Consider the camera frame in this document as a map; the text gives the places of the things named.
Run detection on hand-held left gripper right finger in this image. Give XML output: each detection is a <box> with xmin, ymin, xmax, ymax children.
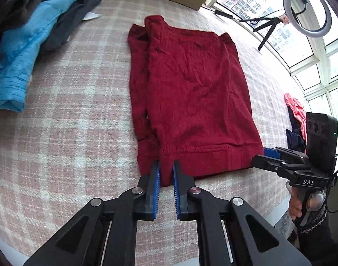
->
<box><xmin>172</xmin><ymin>159</ymin><xmax>312</xmax><ymax>266</ymax></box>

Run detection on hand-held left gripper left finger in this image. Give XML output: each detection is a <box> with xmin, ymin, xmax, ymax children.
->
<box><xmin>23</xmin><ymin>160</ymin><xmax>161</xmax><ymax>266</ymax></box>

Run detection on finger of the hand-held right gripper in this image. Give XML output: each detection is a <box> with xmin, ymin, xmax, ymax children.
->
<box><xmin>251</xmin><ymin>154</ymin><xmax>294</xmax><ymax>176</ymax></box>
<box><xmin>263</xmin><ymin>147</ymin><xmax>309</xmax><ymax>164</ymax></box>

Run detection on dark red sweater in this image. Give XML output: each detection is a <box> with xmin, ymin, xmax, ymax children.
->
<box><xmin>127</xmin><ymin>15</ymin><xmax>264</xmax><ymax>187</ymax></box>

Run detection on pink and dark clothes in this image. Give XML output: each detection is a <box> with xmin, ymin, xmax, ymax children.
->
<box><xmin>284</xmin><ymin>93</ymin><xmax>308</xmax><ymax>140</ymax></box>

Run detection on pile of folded clothes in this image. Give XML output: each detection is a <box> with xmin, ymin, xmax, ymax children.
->
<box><xmin>0</xmin><ymin>0</ymin><xmax>99</xmax><ymax>113</ymax></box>

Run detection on person's right hand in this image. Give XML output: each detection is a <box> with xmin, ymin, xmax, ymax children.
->
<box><xmin>289</xmin><ymin>181</ymin><xmax>323</xmax><ymax>220</ymax></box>

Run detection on navy garment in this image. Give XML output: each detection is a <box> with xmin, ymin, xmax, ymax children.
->
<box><xmin>285</xmin><ymin>104</ymin><xmax>306</xmax><ymax>150</ymax></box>

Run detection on person's dark clothing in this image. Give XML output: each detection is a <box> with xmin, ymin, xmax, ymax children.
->
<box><xmin>293</xmin><ymin>227</ymin><xmax>338</xmax><ymax>266</ymax></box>

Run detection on pink plaid blanket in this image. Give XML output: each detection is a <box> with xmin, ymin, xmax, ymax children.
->
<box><xmin>0</xmin><ymin>0</ymin><xmax>305</xmax><ymax>266</ymax></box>

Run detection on black tripod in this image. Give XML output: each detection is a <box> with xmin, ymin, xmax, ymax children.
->
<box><xmin>253</xmin><ymin>15</ymin><xmax>286</xmax><ymax>51</ymax></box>

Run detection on dark charcoal garment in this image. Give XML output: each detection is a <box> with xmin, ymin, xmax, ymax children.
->
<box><xmin>42</xmin><ymin>0</ymin><xmax>103</xmax><ymax>52</ymax></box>

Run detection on grey garment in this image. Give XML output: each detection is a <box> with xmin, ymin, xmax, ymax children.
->
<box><xmin>0</xmin><ymin>0</ymin><xmax>86</xmax><ymax>53</ymax></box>

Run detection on white window frame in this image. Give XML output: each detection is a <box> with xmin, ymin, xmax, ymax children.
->
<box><xmin>205</xmin><ymin>0</ymin><xmax>338</xmax><ymax>156</ymax></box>

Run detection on white ring light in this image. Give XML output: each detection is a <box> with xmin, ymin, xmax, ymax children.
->
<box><xmin>283</xmin><ymin>0</ymin><xmax>332</xmax><ymax>38</ymax></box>

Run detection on black cable with remote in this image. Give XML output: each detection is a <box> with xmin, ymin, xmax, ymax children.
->
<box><xmin>204</xmin><ymin>4</ymin><xmax>269</xmax><ymax>23</ymax></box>

